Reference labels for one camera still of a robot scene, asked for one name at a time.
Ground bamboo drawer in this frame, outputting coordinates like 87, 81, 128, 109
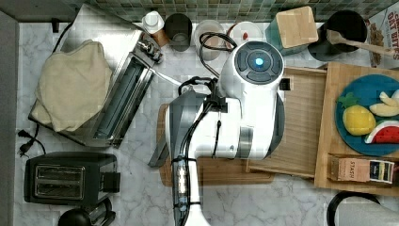
247, 67, 327, 178

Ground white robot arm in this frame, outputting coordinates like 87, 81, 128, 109
164, 40, 285, 226

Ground bamboo drawer cabinet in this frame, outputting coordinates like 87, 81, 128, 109
314, 62, 399, 197

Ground dark grey cup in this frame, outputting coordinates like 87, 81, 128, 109
164, 13, 193, 52

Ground stainless toaster oven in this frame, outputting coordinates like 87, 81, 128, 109
28, 4, 163, 148

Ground white bowl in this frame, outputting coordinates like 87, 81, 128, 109
227, 22, 263, 45

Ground white bottle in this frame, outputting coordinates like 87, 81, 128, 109
142, 11, 165, 34

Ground teal canister bamboo lid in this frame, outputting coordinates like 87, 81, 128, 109
264, 6, 319, 56

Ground beige cloth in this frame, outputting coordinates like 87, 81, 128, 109
32, 40, 112, 132

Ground Stash tea box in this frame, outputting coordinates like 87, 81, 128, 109
329, 157, 395, 185

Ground wooden spoon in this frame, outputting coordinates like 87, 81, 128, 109
327, 29, 398, 59

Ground yellow plush pineapple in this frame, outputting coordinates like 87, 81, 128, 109
337, 92, 376, 137

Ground black two-slot toaster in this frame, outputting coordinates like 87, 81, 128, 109
24, 152, 120, 205

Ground blue plate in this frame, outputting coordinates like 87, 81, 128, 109
335, 74, 398, 156

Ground black utensil pot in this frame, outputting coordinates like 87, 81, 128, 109
308, 10, 367, 61

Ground plush watermelon slice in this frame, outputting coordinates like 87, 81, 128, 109
364, 121, 399, 144

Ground plush banana slices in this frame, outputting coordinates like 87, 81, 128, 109
369, 90, 399, 117

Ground oat bites cereal box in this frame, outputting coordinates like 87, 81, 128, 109
366, 3, 399, 70

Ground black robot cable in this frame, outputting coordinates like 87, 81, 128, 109
177, 31, 238, 97

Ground black ring grey object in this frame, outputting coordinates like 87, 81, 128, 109
327, 191, 399, 226

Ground black power plug cable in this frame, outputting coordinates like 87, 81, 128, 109
17, 122, 47, 158

